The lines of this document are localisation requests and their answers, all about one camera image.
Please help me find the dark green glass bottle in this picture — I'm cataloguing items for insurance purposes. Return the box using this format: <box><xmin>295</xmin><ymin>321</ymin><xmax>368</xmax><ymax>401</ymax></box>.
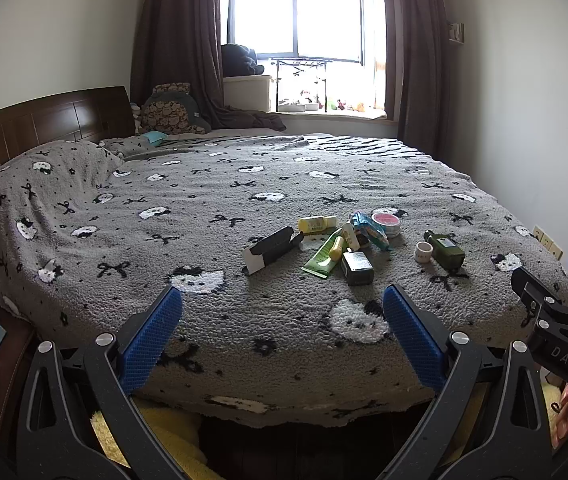
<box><xmin>424</xmin><ymin>230</ymin><xmax>465</xmax><ymax>272</ymax></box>

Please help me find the small white cream jar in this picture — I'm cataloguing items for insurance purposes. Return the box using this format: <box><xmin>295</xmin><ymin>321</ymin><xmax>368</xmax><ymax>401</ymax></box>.
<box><xmin>414</xmin><ymin>240</ymin><xmax>434</xmax><ymax>264</ymax></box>

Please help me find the dark square box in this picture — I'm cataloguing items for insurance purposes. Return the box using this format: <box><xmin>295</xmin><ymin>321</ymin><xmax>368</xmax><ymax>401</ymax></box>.
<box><xmin>340</xmin><ymin>252</ymin><xmax>374</xmax><ymax>286</ymax></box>

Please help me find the blue wet wipes pack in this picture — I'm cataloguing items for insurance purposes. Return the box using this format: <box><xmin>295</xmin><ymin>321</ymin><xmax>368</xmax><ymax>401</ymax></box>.
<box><xmin>350</xmin><ymin>211</ymin><xmax>390</xmax><ymax>252</ymax></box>

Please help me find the black and white box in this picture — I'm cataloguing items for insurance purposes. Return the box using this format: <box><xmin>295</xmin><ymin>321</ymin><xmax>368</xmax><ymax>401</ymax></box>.
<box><xmin>241</xmin><ymin>226</ymin><xmax>305</xmax><ymax>275</ymax></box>

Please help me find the small yellow tube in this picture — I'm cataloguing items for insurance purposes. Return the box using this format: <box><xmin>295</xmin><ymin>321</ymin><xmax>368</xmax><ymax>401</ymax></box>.
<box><xmin>328</xmin><ymin>235</ymin><xmax>348</xmax><ymax>262</ymax></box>

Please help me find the green cosmetic tube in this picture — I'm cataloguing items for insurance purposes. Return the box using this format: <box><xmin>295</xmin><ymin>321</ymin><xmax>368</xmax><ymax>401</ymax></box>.
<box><xmin>301</xmin><ymin>229</ymin><xmax>341</xmax><ymax>280</ymax></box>

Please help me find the white tube yellow logo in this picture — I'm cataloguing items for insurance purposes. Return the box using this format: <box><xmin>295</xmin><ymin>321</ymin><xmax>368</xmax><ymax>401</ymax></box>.
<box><xmin>340</xmin><ymin>222</ymin><xmax>361</xmax><ymax>252</ymax></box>

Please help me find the yellow bottle white cap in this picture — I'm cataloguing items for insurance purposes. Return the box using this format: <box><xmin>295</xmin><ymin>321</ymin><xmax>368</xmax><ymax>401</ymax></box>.
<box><xmin>298</xmin><ymin>216</ymin><xmax>338</xmax><ymax>235</ymax></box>

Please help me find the yellow fluffy rug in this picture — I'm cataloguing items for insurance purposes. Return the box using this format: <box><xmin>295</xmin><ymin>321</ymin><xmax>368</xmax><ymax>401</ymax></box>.
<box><xmin>90</xmin><ymin>398</ymin><xmax>221</xmax><ymax>480</ymax></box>

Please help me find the round tin pink lid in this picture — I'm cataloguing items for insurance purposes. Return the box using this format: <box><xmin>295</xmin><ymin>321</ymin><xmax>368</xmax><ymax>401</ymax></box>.
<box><xmin>372</xmin><ymin>210</ymin><xmax>401</xmax><ymax>238</ymax></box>

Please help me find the dark brown right curtain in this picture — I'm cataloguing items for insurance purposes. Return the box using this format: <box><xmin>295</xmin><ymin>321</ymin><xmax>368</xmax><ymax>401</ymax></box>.
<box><xmin>384</xmin><ymin>0</ymin><xmax>450</xmax><ymax>157</ymax></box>

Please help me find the dark brown curtain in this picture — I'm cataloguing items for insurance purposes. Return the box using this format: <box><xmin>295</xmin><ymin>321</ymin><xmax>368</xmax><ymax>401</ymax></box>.
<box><xmin>384</xmin><ymin>0</ymin><xmax>450</xmax><ymax>157</ymax></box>
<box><xmin>130</xmin><ymin>0</ymin><xmax>286</xmax><ymax>131</ymax></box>

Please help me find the grey cat-pattern fleece blanket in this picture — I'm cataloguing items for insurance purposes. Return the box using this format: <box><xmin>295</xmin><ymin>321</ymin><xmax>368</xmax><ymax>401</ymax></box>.
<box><xmin>0</xmin><ymin>134</ymin><xmax>568</xmax><ymax>427</ymax></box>

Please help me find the teal small object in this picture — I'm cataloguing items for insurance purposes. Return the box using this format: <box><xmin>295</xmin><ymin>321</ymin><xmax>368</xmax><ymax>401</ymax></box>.
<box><xmin>142</xmin><ymin>130</ymin><xmax>168</xmax><ymax>146</ymax></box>

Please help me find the dark wooden headboard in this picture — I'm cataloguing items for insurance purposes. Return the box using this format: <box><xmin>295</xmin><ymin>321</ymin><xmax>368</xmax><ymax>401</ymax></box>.
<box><xmin>0</xmin><ymin>86</ymin><xmax>135</xmax><ymax>166</ymax></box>

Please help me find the brown patterned pillow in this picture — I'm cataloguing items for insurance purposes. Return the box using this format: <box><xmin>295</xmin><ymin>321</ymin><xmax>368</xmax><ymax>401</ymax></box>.
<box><xmin>138</xmin><ymin>82</ymin><xmax>211</xmax><ymax>136</ymax></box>

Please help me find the bright window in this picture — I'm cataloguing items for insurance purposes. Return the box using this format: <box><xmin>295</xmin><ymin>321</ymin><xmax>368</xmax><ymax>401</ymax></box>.
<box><xmin>221</xmin><ymin>0</ymin><xmax>386</xmax><ymax>118</ymax></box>

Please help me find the white storage box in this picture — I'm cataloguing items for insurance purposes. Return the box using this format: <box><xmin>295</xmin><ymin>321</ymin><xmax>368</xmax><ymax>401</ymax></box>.
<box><xmin>223</xmin><ymin>74</ymin><xmax>273</xmax><ymax>112</ymax></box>

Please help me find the metal drying rack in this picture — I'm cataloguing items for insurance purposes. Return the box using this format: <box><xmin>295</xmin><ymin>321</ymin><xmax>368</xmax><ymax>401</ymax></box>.
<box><xmin>269</xmin><ymin>56</ymin><xmax>331</xmax><ymax>114</ymax></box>

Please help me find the dark brown left curtain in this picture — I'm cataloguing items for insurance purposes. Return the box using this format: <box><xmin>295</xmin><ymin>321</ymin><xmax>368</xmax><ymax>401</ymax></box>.
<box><xmin>130</xmin><ymin>0</ymin><xmax>286</xmax><ymax>131</ymax></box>

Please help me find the dark clothes pile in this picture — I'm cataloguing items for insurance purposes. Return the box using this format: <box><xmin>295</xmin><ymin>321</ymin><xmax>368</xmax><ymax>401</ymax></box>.
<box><xmin>222</xmin><ymin>44</ymin><xmax>264</xmax><ymax>78</ymax></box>

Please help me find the wall power socket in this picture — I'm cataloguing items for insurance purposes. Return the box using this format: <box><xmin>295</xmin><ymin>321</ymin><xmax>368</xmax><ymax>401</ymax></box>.
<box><xmin>532</xmin><ymin>226</ymin><xmax>563</xmax><ymax>260</ymax></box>

